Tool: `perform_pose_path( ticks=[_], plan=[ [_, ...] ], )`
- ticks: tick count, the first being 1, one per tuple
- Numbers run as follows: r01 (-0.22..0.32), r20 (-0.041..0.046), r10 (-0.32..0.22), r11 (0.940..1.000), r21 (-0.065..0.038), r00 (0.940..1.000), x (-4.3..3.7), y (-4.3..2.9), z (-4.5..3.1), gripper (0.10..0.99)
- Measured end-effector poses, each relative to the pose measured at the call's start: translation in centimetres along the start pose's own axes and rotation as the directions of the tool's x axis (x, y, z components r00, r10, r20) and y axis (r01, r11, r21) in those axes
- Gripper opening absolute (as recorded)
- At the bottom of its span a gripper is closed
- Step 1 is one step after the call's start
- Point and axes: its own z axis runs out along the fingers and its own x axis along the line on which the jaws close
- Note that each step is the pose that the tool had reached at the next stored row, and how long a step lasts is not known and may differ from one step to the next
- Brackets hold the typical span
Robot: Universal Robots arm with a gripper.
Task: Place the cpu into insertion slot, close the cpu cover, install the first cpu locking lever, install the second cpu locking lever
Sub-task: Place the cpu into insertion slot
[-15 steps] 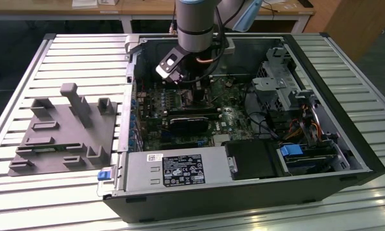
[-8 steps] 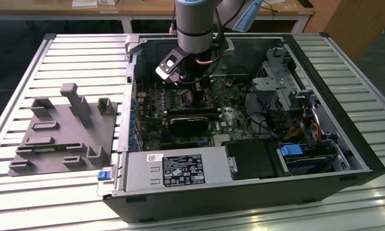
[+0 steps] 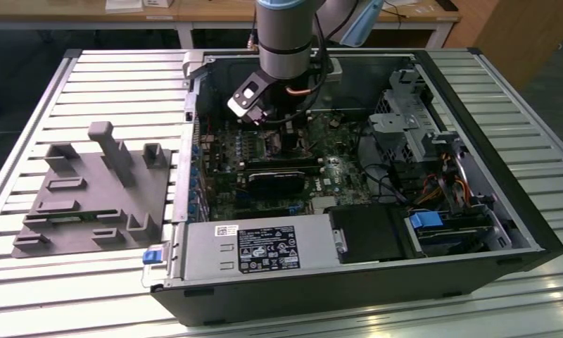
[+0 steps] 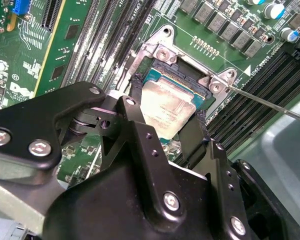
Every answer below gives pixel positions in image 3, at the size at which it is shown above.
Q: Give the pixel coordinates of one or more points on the grey parts rack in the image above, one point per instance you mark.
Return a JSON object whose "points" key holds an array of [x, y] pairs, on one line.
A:
{"points": [[99, 197]]}

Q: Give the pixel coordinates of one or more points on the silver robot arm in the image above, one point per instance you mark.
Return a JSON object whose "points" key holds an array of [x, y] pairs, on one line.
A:
{"points": [[284, 35]]}

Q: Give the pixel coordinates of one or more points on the small white box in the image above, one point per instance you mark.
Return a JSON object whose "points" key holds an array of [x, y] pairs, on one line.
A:
{"points": [[158, 3]]}

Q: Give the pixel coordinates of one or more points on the hard disk in blue carrier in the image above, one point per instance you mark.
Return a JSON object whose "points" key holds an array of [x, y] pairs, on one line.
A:
{"points": [[427, 220]]}

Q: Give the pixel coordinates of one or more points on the small black object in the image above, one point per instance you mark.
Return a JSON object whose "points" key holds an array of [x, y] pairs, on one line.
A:
{"points": [[447, 4]]}

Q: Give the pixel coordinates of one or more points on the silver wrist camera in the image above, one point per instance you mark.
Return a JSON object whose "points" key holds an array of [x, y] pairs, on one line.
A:
{"points": [[250, 93]]}

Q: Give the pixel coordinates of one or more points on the green motherboard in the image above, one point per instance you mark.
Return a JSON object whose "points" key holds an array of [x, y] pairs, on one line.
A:
{"points": [[348, 176]]}

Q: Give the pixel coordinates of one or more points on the wooden desk white frame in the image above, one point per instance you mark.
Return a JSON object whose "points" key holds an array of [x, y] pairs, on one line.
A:
{"points": [[207, 10], [51, 15]]}

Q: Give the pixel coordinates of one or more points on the green RAM stick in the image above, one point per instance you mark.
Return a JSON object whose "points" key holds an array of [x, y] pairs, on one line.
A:
{"points": [[87, 217]]}

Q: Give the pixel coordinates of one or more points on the silver chipset heatsink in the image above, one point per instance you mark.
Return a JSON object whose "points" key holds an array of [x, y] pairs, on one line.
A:
{"points": [[325, 204]]}

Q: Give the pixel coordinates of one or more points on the CPU socket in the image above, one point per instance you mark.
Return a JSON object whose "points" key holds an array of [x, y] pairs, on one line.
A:
{"points": [[271, 144]]}

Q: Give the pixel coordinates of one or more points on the silver power supply unit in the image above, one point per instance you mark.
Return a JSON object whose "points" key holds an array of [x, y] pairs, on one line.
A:
{"points": [[202, 253]]}

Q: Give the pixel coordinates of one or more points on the wooden cabinet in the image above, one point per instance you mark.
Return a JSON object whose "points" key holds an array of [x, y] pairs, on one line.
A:
{"points": [[536, 35]]}

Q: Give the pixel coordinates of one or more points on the blue plastic latch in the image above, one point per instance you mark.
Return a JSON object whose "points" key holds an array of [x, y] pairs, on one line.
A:
{"points": [[152, 256]]}

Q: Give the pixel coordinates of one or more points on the perforated metal drive cage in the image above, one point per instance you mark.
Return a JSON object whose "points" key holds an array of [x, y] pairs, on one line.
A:
{"points": [[404, 119]]}

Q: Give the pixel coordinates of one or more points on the black RAM slot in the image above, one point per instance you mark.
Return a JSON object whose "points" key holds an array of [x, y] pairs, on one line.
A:
{"points": [[281, 166], [281, 169], [281, 161]]}

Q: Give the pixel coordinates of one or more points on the black graphics card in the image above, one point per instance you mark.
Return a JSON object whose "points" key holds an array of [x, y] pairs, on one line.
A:
{"points": [[277, 184]]}

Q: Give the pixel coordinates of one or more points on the silver coin battery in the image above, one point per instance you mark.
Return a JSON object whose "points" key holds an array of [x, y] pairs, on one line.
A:
{"points": [[333, 122]]}

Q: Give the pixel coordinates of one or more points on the black disk bay cover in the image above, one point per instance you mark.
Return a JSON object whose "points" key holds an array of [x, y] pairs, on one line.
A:
{"points": [[371, 232]]}

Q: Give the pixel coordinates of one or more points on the black PC case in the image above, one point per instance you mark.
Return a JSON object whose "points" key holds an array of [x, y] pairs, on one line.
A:
{"points": [[309, 303]]}

